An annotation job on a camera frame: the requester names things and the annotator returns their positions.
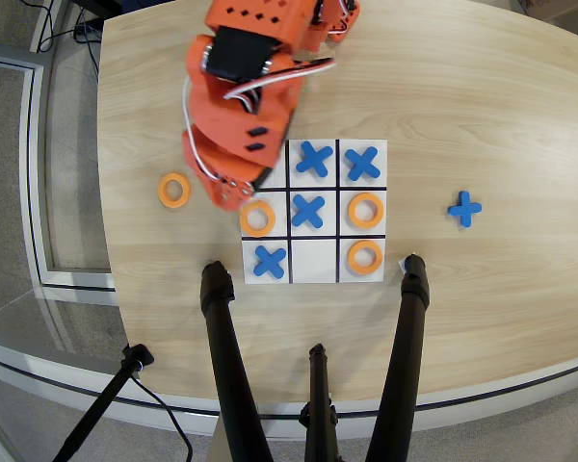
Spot thin black tripod leg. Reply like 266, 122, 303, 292
298, 343, 341, 462

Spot orange foam ring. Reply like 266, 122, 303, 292
347, 239, 384, 276
347, 192, 385, 228
157, 172, 193, 209
239, 200, 276, 238

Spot slim black stand pole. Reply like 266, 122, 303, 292
51, 343, 155, 462

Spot thick black tripod leg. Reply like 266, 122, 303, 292
363, 253, 432, 462
199, 260, 276, 462

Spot black cable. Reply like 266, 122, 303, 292
129, 373, 195, 462

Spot white tic-tac-toe board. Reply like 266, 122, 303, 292
239, 139, 389, 285

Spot brown cardboard box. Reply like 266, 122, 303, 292
514, 0, 578, 23

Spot dark furniture base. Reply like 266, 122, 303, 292
71, 0, 127, 13

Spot grey metal floor frame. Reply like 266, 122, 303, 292
0, 40, 118, 295

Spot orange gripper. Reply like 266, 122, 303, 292
181, 34, 303, 213

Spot black plug with cables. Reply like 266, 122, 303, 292
28, 0, 103, 83

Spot blue foam cross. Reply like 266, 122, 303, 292
344, 146, 382, 182
295, 141, 334, 177
446, 191, 483, 229
291, 192, 327, 228
252, 244, 288, 279

